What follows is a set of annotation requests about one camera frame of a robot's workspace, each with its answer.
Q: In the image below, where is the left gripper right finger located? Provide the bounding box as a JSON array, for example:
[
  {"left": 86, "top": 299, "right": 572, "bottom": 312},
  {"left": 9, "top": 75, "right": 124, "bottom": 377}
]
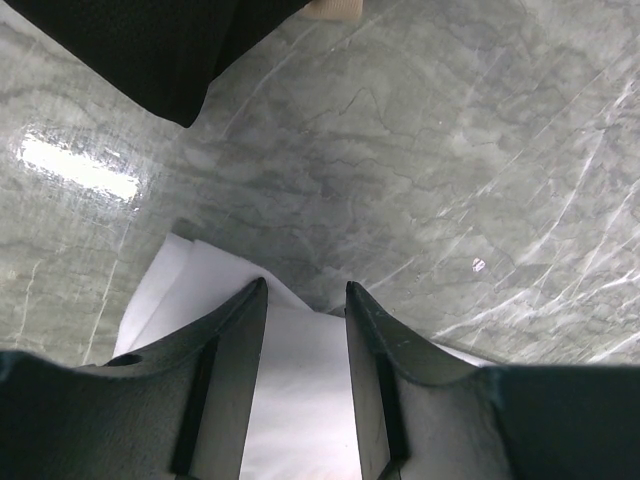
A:
[{"left": 345, "top": 282, "right": 639, "bottom": 479}]

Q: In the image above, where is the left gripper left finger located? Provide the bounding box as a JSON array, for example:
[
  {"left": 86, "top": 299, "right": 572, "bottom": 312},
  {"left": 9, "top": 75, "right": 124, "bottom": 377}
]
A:
[{"left": 1, "top": 279, "right": 268, "bottom": 479}]

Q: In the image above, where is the white printed t shirt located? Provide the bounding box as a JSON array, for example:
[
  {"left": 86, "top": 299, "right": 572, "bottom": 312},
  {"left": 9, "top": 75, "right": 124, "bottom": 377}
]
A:
[{"left": 112, "top": 232, "right": 501, "bottom": 480}]

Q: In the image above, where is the black folded t shirt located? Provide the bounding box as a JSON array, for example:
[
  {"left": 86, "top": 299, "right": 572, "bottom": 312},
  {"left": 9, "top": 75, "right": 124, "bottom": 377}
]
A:
[{"left": 9, "top": 0, "right": 305, "bottom": 128}]

